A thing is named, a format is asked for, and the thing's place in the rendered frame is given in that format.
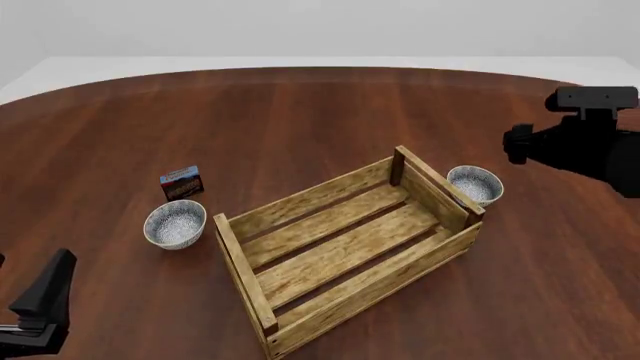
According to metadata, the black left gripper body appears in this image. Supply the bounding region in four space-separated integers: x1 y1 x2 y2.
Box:
0 316 70 356

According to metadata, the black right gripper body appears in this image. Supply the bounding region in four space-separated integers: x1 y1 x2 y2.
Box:
502 123 535 165

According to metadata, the patterned blue-white bowl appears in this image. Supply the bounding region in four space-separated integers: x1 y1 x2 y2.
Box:
143 199 208 252
446 165 504 209

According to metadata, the wooden slat tray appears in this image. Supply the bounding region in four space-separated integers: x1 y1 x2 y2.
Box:
213 144 487 360

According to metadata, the flat plate on black stalk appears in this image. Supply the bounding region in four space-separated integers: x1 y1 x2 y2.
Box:
544 86 640 122

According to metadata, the small printed food box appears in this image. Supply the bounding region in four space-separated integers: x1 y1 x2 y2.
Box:
159 164 205 202

